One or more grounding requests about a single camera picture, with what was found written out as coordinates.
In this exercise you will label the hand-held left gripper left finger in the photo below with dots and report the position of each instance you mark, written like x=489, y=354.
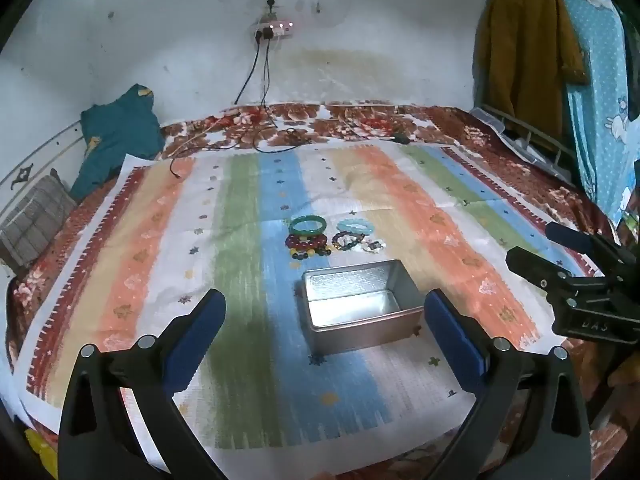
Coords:
x=197, y=340

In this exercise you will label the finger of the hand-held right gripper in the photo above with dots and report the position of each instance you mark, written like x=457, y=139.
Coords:
x=575, y=240
x=535, y=265

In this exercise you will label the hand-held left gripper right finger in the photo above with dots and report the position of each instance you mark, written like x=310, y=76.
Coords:
x=452, y=340

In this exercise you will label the silver metal tin box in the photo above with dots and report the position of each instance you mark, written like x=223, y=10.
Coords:
x=350, y=332

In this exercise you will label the green jade bangle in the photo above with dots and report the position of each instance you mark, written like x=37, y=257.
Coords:
x=307, y=233

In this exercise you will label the striped pastel cloth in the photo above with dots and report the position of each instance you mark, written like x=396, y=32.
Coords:
x=240, y=260

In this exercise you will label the blue printed hanging cloth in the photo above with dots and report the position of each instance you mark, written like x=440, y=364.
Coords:
x=600, y=85

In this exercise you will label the small dark green object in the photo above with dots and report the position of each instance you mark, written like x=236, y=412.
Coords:
x=400, y=137

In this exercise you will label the mustard yellow jacket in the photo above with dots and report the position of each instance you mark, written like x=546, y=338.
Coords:
x=525, y=60

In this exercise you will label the yellow cloth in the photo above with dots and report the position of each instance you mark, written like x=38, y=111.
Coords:
x=42, y=452

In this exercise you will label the grey checked pillow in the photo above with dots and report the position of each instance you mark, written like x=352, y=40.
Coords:
x=35, y=220

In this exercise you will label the teal garment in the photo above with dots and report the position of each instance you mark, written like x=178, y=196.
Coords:
x=120, y=130

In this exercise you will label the white metal headboard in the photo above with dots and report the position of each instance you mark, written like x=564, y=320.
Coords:
x=30, y=162

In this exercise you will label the white metal bed rail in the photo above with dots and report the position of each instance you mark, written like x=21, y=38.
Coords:
x=520, y=127

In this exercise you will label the white wall power strip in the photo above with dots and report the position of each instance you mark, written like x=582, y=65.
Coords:
x=280, y=30

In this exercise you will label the black wall plug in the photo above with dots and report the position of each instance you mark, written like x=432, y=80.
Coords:
x=270, y=1

